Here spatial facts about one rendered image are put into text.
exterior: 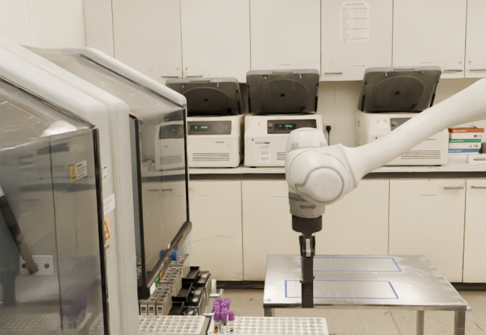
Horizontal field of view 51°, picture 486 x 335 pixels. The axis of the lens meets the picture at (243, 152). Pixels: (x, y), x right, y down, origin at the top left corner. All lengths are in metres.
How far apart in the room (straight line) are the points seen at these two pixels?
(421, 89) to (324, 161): 3.00
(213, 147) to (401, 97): 1.47
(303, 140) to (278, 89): 2.66
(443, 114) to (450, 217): 2.57
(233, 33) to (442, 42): 1.50
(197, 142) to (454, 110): 2.52
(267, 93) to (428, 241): 1.56
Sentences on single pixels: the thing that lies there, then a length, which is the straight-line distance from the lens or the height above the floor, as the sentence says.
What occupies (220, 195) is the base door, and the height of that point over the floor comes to 0.71.
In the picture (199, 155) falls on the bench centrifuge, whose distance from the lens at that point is 3.61.
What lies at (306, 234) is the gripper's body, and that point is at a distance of 1.24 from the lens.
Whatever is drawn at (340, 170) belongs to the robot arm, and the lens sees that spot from 1.02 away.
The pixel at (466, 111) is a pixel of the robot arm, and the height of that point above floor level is 1.40.
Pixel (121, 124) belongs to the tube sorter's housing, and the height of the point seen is 1.39.
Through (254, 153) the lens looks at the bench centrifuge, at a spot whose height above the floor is 1.01.
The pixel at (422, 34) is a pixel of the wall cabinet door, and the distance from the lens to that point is 3.96.
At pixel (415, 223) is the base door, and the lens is 3.76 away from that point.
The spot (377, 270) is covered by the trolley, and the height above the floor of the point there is 0.82.
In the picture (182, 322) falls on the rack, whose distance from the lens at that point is 1.42.
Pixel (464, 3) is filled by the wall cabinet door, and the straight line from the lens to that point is 4.06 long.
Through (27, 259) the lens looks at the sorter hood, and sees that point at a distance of 0.74.
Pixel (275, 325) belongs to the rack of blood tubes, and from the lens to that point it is 1.38.
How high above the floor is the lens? 1.47
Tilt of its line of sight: 7 degrees down
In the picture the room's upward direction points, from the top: 1 degrees counter-clockwise
